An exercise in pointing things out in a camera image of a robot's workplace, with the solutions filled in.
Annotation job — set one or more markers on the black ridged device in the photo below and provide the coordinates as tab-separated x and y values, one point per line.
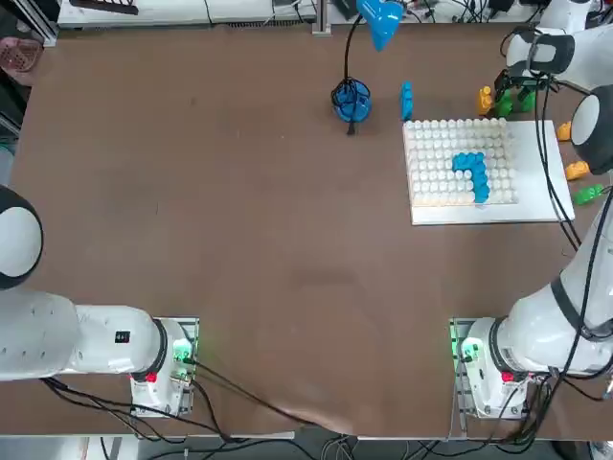
105	6

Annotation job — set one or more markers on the orange two-stud block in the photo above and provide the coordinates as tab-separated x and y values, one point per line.
484	100

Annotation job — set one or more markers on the blue three-stud block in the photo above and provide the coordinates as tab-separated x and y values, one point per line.
407	100
482	187
464	161

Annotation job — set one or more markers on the orange three-stud block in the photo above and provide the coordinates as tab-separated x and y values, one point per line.
564	131
577	170

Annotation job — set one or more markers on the green three-stud block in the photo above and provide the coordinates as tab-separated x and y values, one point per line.
588	195

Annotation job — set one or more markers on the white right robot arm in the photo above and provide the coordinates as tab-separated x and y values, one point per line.
527	335

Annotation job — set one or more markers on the white side table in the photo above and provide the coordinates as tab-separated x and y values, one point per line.
167	12

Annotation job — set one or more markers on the aluminium frame post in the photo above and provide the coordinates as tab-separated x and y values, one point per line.
321	16

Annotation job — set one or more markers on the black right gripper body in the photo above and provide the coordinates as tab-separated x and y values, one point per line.
516	79

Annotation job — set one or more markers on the white studded baseplate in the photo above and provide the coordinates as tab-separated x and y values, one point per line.
431	163

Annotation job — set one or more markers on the blue desk lamp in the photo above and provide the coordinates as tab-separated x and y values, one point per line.
380	21

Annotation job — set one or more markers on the green two-stud block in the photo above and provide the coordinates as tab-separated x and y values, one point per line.
504	108
528	101

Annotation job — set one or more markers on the white flat board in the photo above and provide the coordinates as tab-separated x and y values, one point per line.
531	182

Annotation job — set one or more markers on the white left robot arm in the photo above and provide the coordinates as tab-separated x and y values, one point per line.
38	335

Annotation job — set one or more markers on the pink plastic basket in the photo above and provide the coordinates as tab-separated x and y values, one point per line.
16	55

